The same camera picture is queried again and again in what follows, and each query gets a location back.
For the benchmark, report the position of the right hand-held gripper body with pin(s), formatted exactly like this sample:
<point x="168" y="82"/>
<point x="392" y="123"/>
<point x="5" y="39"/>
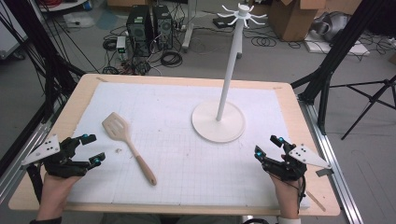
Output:
<point x="292" y="166"/>

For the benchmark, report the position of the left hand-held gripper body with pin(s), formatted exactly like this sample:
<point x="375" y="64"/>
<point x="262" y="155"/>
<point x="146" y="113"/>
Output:
<point x="62" y="163"/>

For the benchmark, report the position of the person's left hand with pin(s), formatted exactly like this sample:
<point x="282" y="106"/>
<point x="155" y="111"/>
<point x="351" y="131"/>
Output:
<point x="57" y="193"/>

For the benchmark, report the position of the person's right hand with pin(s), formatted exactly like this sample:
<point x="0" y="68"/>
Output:
<point x="288" y="196"/>

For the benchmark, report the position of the wooden slotted spatula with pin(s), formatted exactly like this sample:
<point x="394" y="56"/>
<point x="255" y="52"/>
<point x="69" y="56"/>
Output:
<point x="117" y="127"/>

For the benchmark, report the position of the thin wooden stick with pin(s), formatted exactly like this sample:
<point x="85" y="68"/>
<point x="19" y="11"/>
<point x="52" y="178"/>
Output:
<point x="316" y="201"/>

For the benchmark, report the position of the person's white right sleeve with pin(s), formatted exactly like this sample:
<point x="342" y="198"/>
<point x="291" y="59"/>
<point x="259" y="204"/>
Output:
<point x="289" y="221"/>

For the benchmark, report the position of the person's dark left sleeve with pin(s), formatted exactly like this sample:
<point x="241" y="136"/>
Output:
<point x="46" y="221"/>

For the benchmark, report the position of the white grid mat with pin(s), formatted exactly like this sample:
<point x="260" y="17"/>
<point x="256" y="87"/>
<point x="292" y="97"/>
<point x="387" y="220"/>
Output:
<point x="180" y="155"/>

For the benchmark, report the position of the white utensil rack stand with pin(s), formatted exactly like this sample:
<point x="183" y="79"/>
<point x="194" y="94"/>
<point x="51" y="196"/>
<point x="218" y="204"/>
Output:
<point x="229" y="70"/>

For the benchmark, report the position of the small white power box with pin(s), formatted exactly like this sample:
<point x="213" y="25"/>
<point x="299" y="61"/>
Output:
<point x="121" y="43"/>

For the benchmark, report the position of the black tripod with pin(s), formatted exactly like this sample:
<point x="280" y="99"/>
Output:
<point x="372" y="98"/>

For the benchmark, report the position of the white foam board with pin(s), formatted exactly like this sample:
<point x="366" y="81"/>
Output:
<point x="339" y="49"/>

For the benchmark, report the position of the black computer tower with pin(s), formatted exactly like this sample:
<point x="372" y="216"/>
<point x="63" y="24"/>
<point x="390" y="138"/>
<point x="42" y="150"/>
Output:
<point x="139" y="29"/>
<point x="163" y="26"/>

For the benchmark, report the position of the large cardboard box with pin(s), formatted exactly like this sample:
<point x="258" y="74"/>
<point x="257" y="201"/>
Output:
<point x="292" y="18"/>

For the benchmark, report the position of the grey rounded appliance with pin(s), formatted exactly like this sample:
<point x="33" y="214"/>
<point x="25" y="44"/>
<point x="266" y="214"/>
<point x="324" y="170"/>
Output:
<point x="331" y="26"/>

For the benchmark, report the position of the flat black device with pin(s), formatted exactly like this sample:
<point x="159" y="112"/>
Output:
<point x="222" y="21"/>

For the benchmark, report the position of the white stand pole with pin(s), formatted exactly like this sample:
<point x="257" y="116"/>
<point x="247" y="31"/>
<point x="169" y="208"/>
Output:
<point x="189" y="28"/>

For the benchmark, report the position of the small grey metal bracket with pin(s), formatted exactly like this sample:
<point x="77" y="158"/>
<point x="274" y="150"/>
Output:
<point x="324" y="172"/>

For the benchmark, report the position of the aluminium rail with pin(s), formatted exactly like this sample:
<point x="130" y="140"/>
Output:
<point x="334" y="161"/>
<point x="21" y="158"/>

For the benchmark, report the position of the black metal frame stand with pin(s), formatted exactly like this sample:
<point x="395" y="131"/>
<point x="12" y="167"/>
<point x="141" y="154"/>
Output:
<point x="339" y="46"/>
<point x="46" y="62"/>

